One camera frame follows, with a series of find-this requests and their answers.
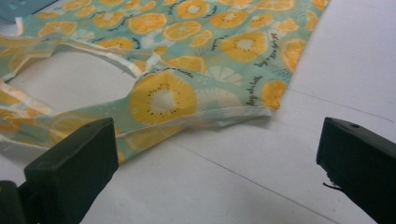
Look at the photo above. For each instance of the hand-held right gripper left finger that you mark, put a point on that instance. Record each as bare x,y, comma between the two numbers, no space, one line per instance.
71,168

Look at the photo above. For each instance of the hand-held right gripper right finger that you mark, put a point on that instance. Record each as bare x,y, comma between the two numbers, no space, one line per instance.
361,165

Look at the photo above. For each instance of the orange print teal bag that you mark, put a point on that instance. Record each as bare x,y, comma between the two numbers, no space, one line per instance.
243,46

